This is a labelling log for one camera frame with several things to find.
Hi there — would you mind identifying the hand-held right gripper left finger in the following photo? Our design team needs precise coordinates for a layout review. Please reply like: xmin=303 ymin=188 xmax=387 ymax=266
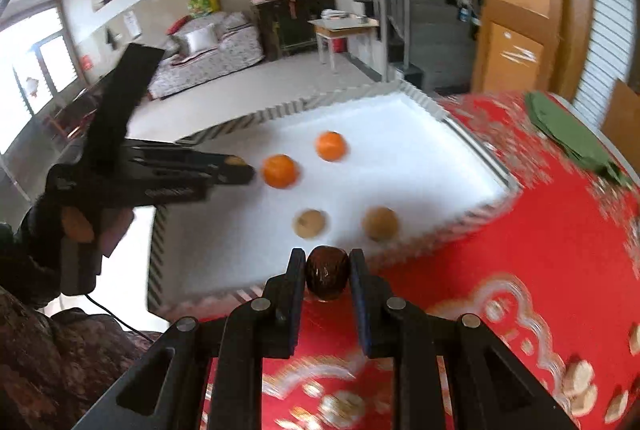
xmin=70 ymin=249 xmax=307 ymax=430

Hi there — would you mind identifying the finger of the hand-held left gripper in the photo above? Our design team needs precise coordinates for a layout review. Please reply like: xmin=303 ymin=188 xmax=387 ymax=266
xmin=82 ymin=43 xmax=166 ymax=176
xmin=207 ymin=154 xmax=256 ymax=186

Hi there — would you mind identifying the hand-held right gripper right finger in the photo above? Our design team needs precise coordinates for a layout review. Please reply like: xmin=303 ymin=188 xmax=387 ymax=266
xmin=349 ymin=249 xmax=578 ymax=430

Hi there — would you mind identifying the red date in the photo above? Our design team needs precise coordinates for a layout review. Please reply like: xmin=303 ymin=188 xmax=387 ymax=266
xmin=306 ymin=246 xmax=350 ymax=302

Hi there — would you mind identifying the medium bright orange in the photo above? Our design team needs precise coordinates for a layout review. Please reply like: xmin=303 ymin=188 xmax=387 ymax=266
xmin=261 ymin=153 xmax=301 ymax=189

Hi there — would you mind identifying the small orange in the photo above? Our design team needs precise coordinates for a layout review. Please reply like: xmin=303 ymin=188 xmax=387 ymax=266
xmin=315 ymin=131 xmax=347 ymax=162

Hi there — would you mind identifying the white tray with striped rim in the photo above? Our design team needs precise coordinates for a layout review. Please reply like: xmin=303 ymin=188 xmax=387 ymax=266
xmin=146 ymin=79 xmax=521 ymax=316

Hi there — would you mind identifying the person's left hand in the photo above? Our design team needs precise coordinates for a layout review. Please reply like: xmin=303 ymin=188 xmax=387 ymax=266
xmin=61 ymin=206 xmax=133 ymax=257

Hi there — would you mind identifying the large bright window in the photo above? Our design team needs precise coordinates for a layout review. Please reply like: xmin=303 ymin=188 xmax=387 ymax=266
xmin=0 ymin=0 xmax=83 ymax=156

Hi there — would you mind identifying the silver cushion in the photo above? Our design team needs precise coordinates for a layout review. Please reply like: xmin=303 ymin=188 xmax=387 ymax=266
xmin=172 ymin=26 xmax=221 ymax=56

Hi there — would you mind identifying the floral sofa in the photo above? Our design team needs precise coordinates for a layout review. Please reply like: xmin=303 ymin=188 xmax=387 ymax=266
xmin=147 ymin=10 xmax=266 ymax=101

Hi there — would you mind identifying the yellow green bag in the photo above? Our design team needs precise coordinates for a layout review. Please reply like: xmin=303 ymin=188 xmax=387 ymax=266
xmin=187 ymin=0 xmax=221 ymax=18

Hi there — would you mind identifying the dark wooden sideboard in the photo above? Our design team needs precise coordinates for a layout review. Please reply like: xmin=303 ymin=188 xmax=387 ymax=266
xmin=250 ymin=0 xmax=337 ymax=61

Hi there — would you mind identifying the small white table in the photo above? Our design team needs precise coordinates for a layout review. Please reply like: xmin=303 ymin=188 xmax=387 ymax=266
xmin=307 ymin=13 xmax=381 ymax=68

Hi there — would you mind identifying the person's patterned clothing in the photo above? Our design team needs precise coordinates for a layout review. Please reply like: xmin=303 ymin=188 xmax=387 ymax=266
xmin=0 ymin=285 xmax=166 ymax=430

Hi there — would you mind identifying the staircase with metal railing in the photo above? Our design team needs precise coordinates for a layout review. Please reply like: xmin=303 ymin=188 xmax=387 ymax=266
xmin=310 ymin=0 xmax=488 ymax=94

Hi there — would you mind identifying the green cloth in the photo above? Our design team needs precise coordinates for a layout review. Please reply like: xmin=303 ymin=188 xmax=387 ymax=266
xmin=524 ymin=91 xmax=633 ymax=188

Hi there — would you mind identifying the wooden cabinet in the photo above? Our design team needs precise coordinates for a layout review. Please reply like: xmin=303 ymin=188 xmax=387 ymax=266
xmin=470 ymin=0 xmax=596 ymax=101

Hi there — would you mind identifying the white slatted shutter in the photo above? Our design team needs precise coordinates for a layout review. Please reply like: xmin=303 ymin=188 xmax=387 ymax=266
xmin=570 ymin=0 xmax=640 ymax=131

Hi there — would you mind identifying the black cable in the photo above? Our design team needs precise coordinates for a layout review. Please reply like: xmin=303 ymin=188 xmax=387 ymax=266
xmin=82 ymin=293 xmax=158 ymax=343

